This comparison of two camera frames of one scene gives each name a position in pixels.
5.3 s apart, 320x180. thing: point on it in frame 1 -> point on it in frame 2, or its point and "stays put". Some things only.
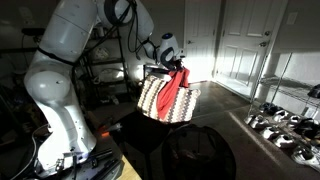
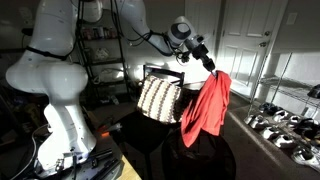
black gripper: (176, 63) -> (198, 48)
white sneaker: (279, 139) stays put
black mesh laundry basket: (198, 152) stays put
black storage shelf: (100, 73) stays put
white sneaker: (268, 131) stays put
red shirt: (171, 90) -> (206, 111)
